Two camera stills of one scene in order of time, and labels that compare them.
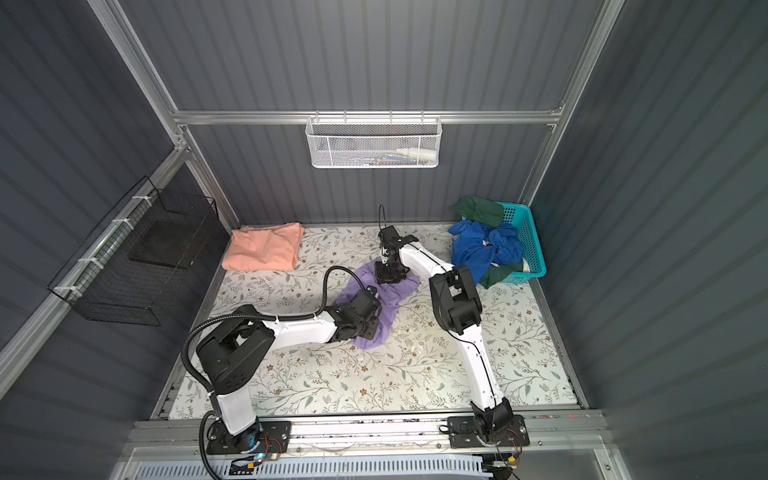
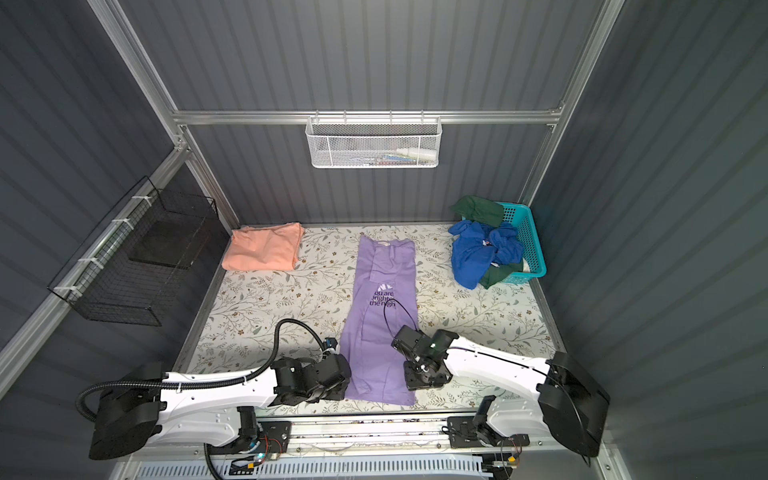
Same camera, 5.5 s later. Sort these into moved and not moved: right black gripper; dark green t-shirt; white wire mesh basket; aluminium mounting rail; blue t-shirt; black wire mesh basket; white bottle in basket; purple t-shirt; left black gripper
Moved: right black gripper; purple t-shirt; left black gripper
Not moved: aluminium mounting rail; black wire mesh basket; blue t-shirt; white wire mesh basket; white bottle in basket; dark green t-shirt
